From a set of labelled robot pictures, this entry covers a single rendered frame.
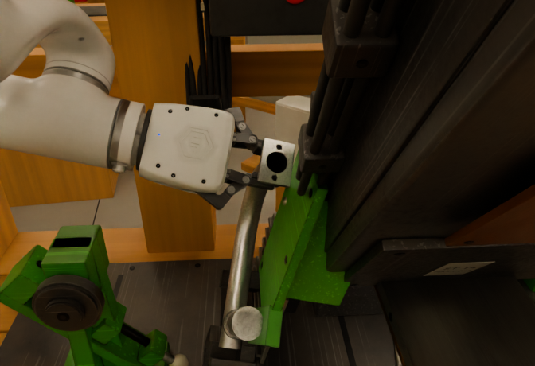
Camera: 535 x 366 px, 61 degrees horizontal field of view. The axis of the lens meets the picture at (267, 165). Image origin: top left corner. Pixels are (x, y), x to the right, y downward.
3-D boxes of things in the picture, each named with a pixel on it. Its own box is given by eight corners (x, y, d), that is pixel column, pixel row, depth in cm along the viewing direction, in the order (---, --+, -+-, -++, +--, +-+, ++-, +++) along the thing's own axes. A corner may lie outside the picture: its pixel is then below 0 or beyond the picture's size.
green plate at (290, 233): (328, 343, 55) (396, 202, 45) (261, 334, 54) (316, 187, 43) (314, 276, 65) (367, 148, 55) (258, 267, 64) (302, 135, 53)
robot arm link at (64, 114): (127, 111, 59) (110, 177, 56) (20, 88, 57) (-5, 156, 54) (125, 79, 52) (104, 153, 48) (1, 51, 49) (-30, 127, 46)
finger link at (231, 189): (226, 192, 54) (280, 203, 55) (231, 166, 54) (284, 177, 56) (222, 196, 57) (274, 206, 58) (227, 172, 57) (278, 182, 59)
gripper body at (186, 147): (123, 172, 49) (224, 192, 51) (143, 87, 52) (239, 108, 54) (127, 184, 56) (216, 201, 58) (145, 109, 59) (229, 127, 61)
